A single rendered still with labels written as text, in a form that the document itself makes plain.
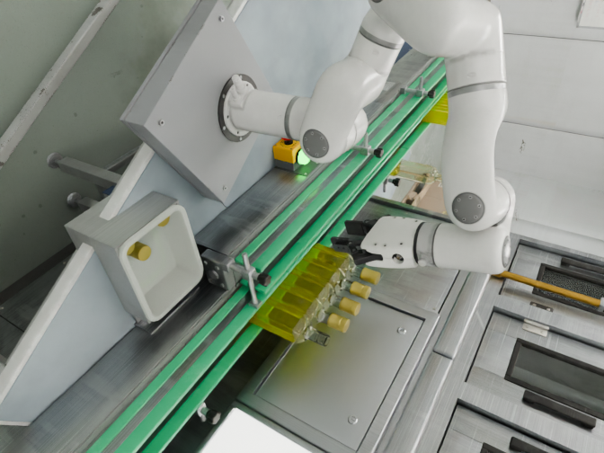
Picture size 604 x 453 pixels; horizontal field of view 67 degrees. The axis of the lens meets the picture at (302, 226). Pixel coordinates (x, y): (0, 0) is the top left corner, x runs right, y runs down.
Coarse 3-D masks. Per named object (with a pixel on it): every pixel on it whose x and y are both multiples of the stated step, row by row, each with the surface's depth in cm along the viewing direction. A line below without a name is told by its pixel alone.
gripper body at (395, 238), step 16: (384, 224) 83; (400, 224) 81; (416, 224) 80; (368, 240) 80; (384, 240) 79; (400, 240) 77; (416, 240) 75; (384, 256) 78; (400, 256) 77; (416, 256) 76
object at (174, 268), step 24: (168, 216) 93; (144, 240) 99; (168, 240) 105; (192, 240) 101; (144, 264) 101; (168, 264) 107; (192, 264) 107; (144, 288) 103; (168, 288) 105; (192, 288) 106; (144, 312) 96
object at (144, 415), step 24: (336, 216) 134; (240, 288) 115; (240, 312) 109; (216, 336) 104; (192, 360) 100; (168, 384) 96; (192, 384) 95; (144, 408) 92; (168, 408) 91; (120, 432) 88; (144, 432) 88
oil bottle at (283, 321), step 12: (264, 312) 110; (276, 312) 110; (288, 312) 110; (300, 312) 110; (264, 324) 111; (276, 324) 108; (288, 324) 107; (300, 324) 106; (288, 336) 108; (300, 336) 106
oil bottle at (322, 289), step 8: (296, 272) 120; (288, 280) 118; (296, 280) 117; (304, 280) 117; (312, 280) 117; (320, 280) 117; (296, 288) 116; (304, 288) 115; (312, 288) 115; (320, 288) 115; (328, 288) 115; (320, 296) 113; (328, 296) 113; (328, 304) 114
